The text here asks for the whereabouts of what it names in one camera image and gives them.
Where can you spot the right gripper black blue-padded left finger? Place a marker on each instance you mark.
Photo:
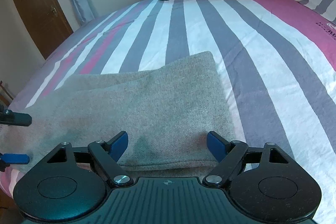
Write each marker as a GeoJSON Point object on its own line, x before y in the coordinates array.
{"type": "Point", "coordinates": [105, 155]}

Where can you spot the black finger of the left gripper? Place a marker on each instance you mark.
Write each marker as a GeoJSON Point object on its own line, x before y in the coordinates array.
{"type": "Point", "coordinates": [8, 117]}

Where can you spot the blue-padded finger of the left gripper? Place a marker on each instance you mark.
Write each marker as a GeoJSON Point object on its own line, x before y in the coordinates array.
{"type": "Point", "coordinates": [8, 159]}

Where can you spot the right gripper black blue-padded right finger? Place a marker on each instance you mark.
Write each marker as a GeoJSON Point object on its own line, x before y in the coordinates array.
{"type": "Point", "coordinates": [230, 156]}

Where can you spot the grey fleece pants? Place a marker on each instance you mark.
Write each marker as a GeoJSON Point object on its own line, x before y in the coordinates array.
{"type": "Point", "coordinates": [167, 114]}

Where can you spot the brown wooden door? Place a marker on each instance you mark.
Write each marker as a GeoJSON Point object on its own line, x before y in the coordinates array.
{"type": "Point", "coordinates": [45, 22]}

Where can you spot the striped pink grey bedsheet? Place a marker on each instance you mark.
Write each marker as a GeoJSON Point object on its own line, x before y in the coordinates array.
{"type": "Point", "coordinates": [275, 58]}

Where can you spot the striped pillow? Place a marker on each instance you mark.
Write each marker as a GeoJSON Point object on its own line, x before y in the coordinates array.
{"type": "Point", "coordinates": [325, 8]}

